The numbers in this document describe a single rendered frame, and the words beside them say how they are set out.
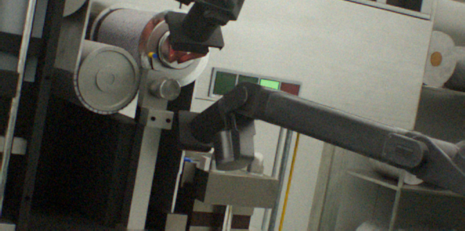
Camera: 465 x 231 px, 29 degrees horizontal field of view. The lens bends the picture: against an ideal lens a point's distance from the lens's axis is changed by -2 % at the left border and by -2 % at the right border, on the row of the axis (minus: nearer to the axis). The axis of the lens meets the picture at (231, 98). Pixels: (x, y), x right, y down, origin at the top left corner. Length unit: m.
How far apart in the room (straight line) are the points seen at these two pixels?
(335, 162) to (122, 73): 1.02
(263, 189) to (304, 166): 3.36
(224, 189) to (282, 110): 0.32
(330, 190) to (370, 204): 2.94
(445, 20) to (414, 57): 3.20
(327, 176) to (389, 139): 1.24
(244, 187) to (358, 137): 0.45
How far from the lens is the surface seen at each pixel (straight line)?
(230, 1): 1.43
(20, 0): 1.52
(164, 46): 1.70
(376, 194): 5.53
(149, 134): 1.68
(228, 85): 2.16
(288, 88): 2.25
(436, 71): 5.04
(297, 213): 5.22
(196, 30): 1.58
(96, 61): 1.68
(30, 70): 1.53
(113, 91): 1.70
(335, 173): 2.58
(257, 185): 1.82
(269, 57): 2.22
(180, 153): 1.78
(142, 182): 1.70
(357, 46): 2.36
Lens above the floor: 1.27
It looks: 3 degrees down
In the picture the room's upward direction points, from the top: 10 degrees clockwise
